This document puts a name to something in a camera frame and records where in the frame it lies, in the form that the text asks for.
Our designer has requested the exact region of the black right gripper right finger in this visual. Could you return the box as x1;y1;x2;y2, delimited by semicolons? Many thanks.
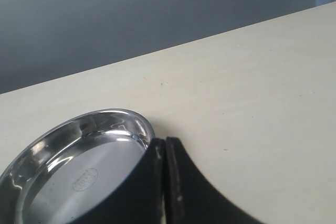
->
165;137;260;223

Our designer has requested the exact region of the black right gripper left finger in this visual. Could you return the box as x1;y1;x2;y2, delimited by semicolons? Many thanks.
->
72;138;165;223

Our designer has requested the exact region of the round stainless steel tray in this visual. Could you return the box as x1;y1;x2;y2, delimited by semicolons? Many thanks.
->
1;109;155;223

